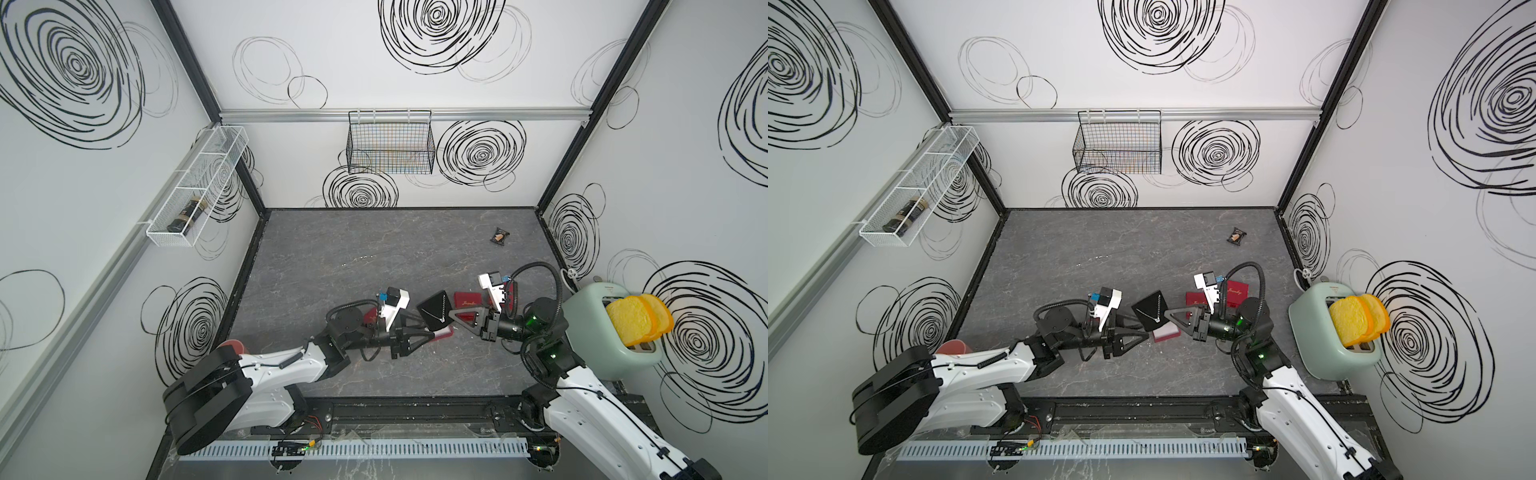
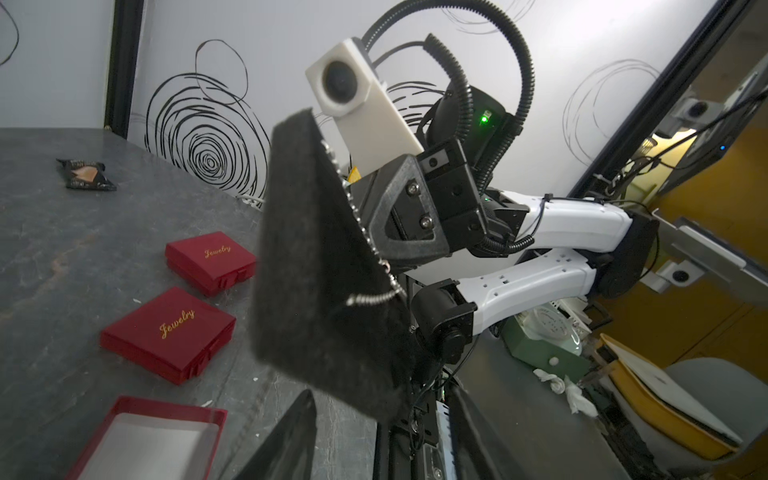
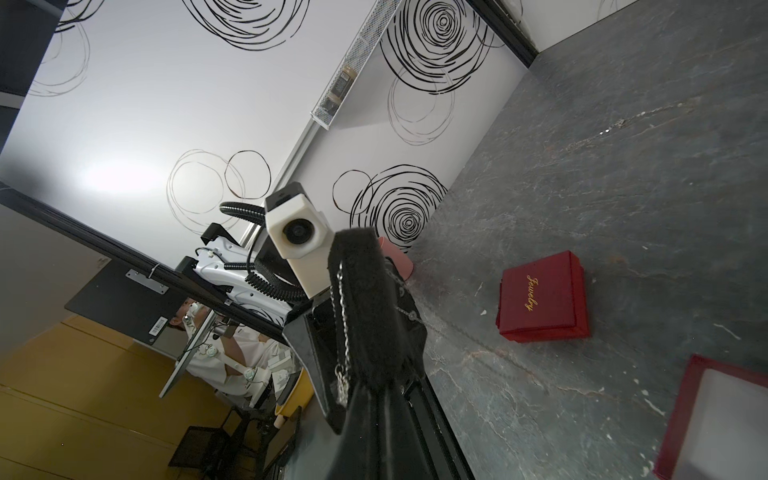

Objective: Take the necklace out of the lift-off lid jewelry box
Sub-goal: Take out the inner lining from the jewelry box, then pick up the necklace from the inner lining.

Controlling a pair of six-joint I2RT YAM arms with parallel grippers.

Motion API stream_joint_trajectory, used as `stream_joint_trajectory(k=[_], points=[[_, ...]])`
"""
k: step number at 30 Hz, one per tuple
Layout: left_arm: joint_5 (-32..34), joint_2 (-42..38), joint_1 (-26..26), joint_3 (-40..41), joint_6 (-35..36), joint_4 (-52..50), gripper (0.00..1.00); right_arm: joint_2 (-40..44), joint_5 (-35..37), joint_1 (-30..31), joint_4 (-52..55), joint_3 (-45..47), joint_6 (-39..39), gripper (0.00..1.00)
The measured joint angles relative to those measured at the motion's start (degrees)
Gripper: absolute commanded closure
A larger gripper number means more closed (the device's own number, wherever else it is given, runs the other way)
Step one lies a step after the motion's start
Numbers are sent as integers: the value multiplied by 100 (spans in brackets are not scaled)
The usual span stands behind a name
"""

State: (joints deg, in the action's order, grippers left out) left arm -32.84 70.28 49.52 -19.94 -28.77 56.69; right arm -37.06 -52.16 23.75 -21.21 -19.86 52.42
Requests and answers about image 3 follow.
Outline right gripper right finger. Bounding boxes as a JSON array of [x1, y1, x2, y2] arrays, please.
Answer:
[[383, 383, 441, 479]]

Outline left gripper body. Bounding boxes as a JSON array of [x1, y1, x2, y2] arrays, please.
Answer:
[[283, 305, 346, 435]]

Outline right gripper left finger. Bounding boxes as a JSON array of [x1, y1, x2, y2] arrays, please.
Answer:
[[338, 387, 383, 479]]

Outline silver chain necklace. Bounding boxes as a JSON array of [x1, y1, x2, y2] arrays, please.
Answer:
[[328, 260, 421, 409], [563, 98, 703, 151]]

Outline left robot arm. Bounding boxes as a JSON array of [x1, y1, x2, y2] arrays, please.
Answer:
[[188, 195, 345, 433]]

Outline left red jewelry box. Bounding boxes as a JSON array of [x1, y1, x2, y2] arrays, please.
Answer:
[[495, 250, 590, 343]]

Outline red jewelry box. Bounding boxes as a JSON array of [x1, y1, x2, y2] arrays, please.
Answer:
[[653, 355, 767, 480], [495, 250, 590, 343]]

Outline middle red jewelry box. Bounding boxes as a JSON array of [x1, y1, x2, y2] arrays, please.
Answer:
[[653, 355, 767, 480]]

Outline person behind workstation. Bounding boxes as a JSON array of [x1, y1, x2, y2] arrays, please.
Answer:
[[186, 326, 301, 398]]

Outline pink plastic cup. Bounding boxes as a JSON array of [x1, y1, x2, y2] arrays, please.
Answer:
[[378, 237, 414, 280]]

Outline dark bottle in shelf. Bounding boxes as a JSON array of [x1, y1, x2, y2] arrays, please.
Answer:
[[321, 66, 357, 117]]

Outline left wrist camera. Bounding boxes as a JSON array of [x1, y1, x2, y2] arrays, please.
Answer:
[[265, 182, 334, 298]]

